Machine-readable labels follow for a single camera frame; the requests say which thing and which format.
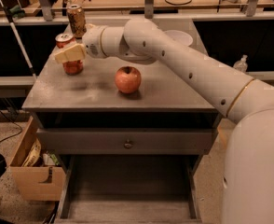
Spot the white pole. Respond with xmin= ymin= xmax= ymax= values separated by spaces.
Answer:
xmin=0 ymin=0 xmax=37 ymax=81

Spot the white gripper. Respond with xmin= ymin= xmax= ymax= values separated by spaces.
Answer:
xmin=54 ymin=23 xmax=107 ymax=63

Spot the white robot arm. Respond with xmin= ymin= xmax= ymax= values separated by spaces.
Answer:
xmin=54 ymin=18 xmax=274 ymax=224

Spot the brown gold soda can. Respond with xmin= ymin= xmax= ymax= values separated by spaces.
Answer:
xmin=67 ymin=4 xmax=87 ymax=38

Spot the wooden box with items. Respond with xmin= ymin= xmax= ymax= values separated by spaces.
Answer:
xmin=8 ymin=118 xmax=65 ymax=201

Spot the closed grey top drawer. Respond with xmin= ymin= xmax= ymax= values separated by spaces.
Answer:
xmin=37 ymin=129 xmax=217 ymax=155

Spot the clear sanitizer bottle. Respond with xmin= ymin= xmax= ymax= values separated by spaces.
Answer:
xmin=233 ymin=55 xmax=248 ymax=73

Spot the white bowl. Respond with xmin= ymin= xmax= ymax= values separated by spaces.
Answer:
xmin=165 ymin=30 xmax=193 ymax=46

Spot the open grey middle drawer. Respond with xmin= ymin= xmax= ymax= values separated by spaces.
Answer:
xmin=54 ymin=155 xmax=202 ymax=224

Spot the black cable on floor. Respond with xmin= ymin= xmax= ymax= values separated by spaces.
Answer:
xmin=0 ymin=109 xmax=24 ymax=152

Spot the grey drawer cabinet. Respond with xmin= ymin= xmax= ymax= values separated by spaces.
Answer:
xmin=21 ymin=18 xmax=232 ymax=224

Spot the red apple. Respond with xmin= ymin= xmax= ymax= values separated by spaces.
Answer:
xmin=115 ymin=66 xmax=142 ymax=94

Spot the red coke can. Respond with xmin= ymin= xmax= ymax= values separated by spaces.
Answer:
xmin=55 ymin=33 xmax=83 ymax=76

